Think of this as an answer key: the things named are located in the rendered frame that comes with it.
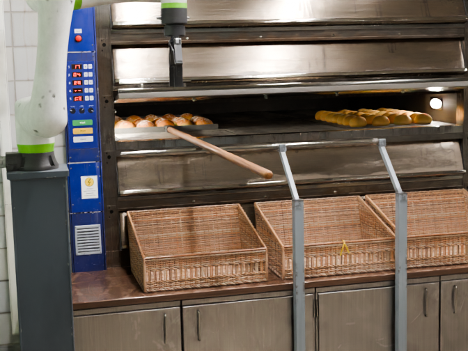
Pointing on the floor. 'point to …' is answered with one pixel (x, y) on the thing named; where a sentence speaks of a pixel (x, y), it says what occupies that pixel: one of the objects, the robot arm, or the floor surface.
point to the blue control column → (80, 19)
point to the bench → (271, 313)
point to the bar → (303, 226)
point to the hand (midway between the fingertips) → (175, 83)
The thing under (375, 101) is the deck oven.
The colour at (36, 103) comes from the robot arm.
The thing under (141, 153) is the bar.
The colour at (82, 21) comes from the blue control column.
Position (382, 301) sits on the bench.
